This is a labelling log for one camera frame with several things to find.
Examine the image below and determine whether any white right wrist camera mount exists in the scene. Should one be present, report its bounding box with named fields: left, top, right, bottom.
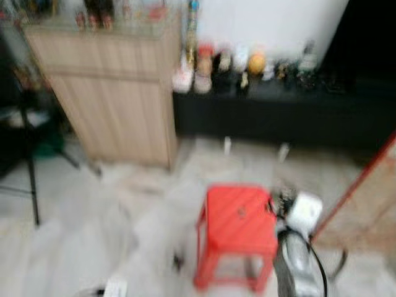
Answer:
left=285, top=191, right=324, bottom=236

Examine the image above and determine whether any black round figurine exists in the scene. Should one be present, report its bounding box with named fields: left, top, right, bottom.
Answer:
left=213, top=49, right=235, bottom=79

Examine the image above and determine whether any red-lidded jar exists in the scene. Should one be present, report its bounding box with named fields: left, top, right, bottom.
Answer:
left=197, top=43, right=216, bottom=75

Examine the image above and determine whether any light wood cabinet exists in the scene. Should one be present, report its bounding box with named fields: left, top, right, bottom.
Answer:
left=24, top=11, right=186, bottom=170

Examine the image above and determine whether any red plastic stool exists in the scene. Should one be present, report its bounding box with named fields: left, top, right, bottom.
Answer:
left=194, top=184, right=280, bottom=293

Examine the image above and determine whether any red-edged marble table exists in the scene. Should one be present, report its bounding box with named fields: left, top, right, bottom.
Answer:
left=312, top=132, right=396, bottom=252

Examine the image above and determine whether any dark curved table leg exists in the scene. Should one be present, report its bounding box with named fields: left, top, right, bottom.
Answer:
left=328, top=247, right=351, bottom=280

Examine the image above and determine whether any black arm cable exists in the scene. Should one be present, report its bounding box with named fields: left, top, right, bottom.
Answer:
left=286, top=228, right=329, bottom=297
left=77, top=285, right=106, bottom=297

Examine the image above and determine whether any black and gold cup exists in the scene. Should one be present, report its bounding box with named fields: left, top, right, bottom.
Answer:
left=238, top=72, right=251, bottom=95

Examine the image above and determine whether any black low console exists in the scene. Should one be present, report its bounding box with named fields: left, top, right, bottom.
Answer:
left=172, top=73, right=396, bottom=153

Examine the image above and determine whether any black television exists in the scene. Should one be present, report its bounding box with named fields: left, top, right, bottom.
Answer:
left=321, top=0, right=396, bottom=82

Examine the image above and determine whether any pink and white box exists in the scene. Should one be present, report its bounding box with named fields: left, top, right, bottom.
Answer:
left=173, top=52, right=194, bottom=94

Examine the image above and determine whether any white egg figurine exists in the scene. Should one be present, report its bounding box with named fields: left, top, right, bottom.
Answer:
left=234, top=46, right=250, bottom=72

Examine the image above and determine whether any tall glass bottle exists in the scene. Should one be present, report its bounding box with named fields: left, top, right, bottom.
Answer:
left=186, top=0, right=200, bottom=66

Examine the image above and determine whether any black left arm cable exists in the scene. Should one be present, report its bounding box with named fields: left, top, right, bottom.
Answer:
left=77, top=285, right=106, bottom=297

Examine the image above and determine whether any black tripod stand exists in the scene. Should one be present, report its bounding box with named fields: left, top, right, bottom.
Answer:
left=0, top=87, right=103, bottom=227

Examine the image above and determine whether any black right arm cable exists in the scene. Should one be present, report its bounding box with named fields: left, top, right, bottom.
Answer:
left=286, top=228, right=329, bottom=297

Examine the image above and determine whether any orange ball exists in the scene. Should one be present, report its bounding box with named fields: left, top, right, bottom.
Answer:
left=247, top=50, right=267, bottom=77

